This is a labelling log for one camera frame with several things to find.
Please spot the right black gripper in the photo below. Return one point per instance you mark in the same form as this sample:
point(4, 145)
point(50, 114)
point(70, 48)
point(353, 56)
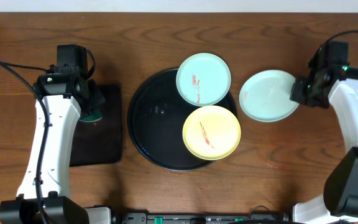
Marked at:
point(296, 94)

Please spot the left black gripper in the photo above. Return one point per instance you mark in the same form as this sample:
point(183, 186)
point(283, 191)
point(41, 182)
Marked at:
point(95, 101)

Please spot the teal green sponge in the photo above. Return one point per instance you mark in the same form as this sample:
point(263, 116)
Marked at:
point(92, 116)

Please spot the light blue plate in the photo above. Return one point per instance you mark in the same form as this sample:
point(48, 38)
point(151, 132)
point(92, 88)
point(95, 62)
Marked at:
point(265, 96)
point(203, 79)

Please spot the light blue plate top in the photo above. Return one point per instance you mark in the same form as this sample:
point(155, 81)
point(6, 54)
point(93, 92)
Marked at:
point(203, 79)

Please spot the yellow plate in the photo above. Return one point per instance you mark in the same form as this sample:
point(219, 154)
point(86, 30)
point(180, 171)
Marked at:
point(211, 133)

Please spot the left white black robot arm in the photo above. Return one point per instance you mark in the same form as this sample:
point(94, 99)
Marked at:
point(44, 194)

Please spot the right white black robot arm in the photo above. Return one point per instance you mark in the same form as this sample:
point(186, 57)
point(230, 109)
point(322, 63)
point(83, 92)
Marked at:
point(339, 200)

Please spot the rectangular black tray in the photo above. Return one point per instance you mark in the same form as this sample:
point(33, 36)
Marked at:
point(100, 141)

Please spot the round black tray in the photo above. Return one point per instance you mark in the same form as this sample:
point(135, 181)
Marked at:
point(155, 120)

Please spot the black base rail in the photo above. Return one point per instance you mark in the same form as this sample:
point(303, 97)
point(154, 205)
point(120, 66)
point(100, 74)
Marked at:
point(211, 218)

